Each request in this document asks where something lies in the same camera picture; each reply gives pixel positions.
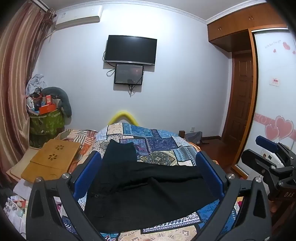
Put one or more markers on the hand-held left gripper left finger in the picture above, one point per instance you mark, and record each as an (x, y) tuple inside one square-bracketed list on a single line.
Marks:
[(86, 176)]

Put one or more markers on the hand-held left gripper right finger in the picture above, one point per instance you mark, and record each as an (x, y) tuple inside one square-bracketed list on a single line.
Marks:
[(211, 176)]

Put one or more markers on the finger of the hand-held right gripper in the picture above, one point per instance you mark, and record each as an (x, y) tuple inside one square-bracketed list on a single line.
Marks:
[(266, 142), (256, 160)]

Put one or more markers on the black pants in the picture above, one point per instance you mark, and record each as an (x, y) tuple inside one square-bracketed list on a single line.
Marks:
[(143, 183)]

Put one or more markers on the striped orange blanket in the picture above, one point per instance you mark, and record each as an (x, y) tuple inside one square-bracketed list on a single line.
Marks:
[(78, 141)]

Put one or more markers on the bamboo lap desk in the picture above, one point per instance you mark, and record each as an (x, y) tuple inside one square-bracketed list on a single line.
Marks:
[(52, 160)]

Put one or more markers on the grey floor bag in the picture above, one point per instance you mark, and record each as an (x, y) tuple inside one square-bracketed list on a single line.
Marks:
[(194, 137)]

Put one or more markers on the white wardrobe door heart decals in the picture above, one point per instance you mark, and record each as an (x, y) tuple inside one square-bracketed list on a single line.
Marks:
[(275, 92)]

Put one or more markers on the small brown stool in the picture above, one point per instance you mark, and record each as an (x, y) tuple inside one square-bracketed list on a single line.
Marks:
[(182, 133)]

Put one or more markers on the wooden door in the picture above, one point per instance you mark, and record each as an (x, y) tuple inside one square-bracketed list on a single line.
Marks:
[(239, 97)]

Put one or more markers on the patchwork blanket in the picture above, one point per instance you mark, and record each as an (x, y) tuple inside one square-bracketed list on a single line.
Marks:
[(161, 143)]

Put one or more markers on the red white sticker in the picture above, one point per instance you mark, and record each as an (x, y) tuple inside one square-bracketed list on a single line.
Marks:
[(275, 81)]

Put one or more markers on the white folded cloth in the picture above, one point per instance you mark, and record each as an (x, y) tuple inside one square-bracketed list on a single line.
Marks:
[(23, 187)]

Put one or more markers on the green storage bag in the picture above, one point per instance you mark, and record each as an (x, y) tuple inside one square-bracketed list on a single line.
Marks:
[(45, 122)]

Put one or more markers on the yellow foam bed guard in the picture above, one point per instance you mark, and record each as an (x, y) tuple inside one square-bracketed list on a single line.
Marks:
[(122, 117)]

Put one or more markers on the orange box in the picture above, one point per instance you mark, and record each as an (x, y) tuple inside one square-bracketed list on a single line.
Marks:
[(47, 108)]

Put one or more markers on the pile of small packets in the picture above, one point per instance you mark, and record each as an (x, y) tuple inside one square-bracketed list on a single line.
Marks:
[(15, 208)]

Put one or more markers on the grey cushion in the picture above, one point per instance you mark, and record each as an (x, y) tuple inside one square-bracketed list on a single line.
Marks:
[(62, 99)]

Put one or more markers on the grey crumpled cloth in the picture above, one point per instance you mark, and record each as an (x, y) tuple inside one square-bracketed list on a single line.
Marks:
[(35, 83)]

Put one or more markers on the small black monitor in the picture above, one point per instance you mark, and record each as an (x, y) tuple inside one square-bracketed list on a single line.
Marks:
[(128, 74)]

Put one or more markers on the wooden overhead cabinet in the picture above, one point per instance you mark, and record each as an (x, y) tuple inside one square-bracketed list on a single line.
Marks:
[(240, 25)]

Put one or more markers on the brown striped curtain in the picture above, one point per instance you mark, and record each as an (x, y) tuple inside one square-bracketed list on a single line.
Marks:
[(18, 76)]

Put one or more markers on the white air conditioner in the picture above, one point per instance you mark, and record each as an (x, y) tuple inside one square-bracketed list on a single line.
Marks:
[(78, 17)]

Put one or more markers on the black wall television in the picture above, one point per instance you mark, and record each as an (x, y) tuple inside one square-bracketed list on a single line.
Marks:
[(130, 49)]

